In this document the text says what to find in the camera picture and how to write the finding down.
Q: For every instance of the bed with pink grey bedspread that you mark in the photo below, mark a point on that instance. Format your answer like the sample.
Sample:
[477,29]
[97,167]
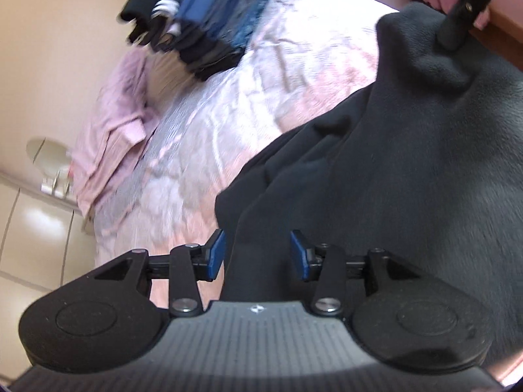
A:
[265,90]

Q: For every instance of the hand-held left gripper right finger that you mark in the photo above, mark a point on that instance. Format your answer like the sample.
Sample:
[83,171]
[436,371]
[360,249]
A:
[298,255]

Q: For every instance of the stack of folded clothes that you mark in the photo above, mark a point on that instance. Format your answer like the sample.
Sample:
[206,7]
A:
[212,12]

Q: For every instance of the lilac pillow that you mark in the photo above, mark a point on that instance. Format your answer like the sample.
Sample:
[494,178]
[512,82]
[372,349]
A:
[106,143]

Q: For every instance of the white wardrobe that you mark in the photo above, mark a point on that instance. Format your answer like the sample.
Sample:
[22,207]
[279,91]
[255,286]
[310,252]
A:
[32,232]

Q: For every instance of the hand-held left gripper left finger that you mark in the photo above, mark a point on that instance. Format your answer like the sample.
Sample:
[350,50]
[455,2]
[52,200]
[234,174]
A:
[216,255]

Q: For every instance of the dark fleece garment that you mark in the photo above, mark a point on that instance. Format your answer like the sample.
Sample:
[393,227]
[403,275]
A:
[408,151]

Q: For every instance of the oval mirror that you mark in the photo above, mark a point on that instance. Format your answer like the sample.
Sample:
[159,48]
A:
[45,153]

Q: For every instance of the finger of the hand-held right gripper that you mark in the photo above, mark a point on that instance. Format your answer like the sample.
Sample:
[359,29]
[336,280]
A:
[461,18]

